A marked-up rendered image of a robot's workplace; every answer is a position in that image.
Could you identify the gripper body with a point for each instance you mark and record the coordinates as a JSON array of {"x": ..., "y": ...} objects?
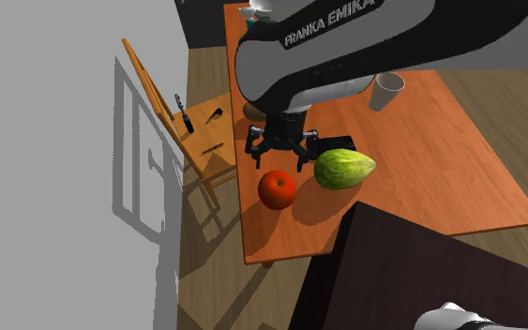
[{"x": 286, "y": 130}]

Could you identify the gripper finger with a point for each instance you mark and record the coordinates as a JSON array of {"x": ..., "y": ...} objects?
[
  {"x": 304, "y": 153},
  {"x": 253, "y": 145}
]

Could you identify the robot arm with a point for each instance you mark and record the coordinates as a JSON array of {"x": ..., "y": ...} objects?
[{"x": 382, "y": 41}]

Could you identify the green melon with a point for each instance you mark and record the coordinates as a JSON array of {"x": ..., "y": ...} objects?
[{"x": 342, "y": 169}]

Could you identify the black pen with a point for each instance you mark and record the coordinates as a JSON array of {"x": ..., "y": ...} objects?
[
  {"x": 212, "y": 149},
  {"x": 214, "y": 116}
]

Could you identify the wooden chair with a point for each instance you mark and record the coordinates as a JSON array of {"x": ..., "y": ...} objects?
[{"x": 211, "y": 137}]

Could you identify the red apple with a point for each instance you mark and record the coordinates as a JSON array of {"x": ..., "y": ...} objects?
[{"x": 276, "y": 191}]

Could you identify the black and silver tool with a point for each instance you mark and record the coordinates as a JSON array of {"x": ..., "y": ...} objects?
[{"x": 186, "y": 118}]

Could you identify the white cup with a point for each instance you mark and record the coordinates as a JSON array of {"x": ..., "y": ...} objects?
[{"x": 383, "y": 93}]

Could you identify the white and teal bottle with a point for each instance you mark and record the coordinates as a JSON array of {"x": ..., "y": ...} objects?
[{"x": 247, "y": 16}]

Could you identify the orange wooden table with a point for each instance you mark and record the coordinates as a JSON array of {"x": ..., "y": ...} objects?
[{"x": 428, "y": 160}]

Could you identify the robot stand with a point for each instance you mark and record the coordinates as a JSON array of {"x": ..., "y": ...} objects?
[{"x": 428, "y": 274}]

